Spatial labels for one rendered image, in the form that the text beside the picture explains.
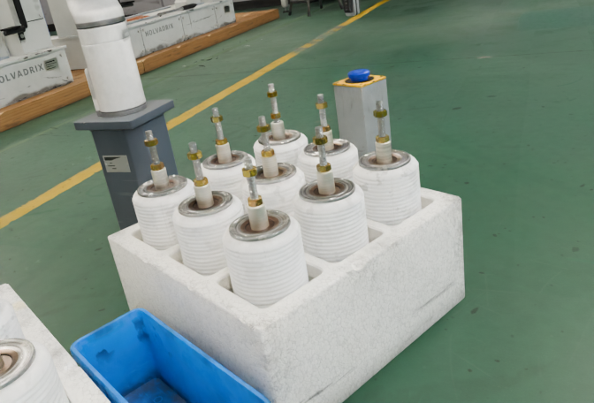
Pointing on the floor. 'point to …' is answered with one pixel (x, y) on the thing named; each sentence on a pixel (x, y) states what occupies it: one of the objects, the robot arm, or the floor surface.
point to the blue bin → (156, 365)
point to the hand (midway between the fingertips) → (351, 3)
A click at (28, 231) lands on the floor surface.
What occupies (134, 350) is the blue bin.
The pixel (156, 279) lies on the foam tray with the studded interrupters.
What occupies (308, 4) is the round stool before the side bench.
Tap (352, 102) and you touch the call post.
